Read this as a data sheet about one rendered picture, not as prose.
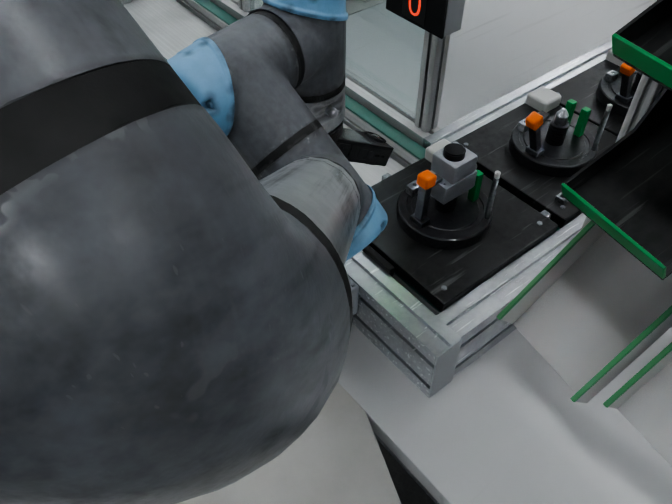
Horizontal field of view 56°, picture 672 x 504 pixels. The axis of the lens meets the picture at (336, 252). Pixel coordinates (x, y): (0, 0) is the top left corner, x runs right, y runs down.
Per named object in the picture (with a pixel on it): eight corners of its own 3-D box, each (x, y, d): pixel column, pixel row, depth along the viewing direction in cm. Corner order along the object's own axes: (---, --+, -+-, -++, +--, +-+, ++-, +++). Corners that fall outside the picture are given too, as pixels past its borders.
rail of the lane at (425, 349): (429, 398, 86) (438, 353, 78) (132, 106, 133) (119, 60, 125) (457, 376, 88) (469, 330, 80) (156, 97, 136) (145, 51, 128)
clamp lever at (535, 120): (536, 154, 100) (534, 124, 94) (526, 148, 102) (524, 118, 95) (551, 140, 101) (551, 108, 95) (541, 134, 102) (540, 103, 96)
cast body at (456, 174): (443, 205, 88) (450, 166, 83) (421, 189, 90) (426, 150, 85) (484, 181, 92) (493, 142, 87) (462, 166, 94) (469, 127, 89)
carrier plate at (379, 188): (442, 313, 85) (444, 303, 83) (331, 217, 97) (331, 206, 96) (555, 234, 95) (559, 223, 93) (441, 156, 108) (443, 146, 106)
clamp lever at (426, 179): (420, 223, 89) (427, 181, 84) (410, 215, 90) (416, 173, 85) (438, 212, 91) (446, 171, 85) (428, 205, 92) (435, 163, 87)
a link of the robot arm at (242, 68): (256, 162, 48) (344, 98, 54) (162, 41, 47) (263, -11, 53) (221, 195, 55) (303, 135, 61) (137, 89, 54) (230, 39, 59)
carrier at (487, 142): (561, 229, 95) (585, 164, 86) (447, 152, 108) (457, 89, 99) (652, 166, 106) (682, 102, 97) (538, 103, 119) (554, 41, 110)
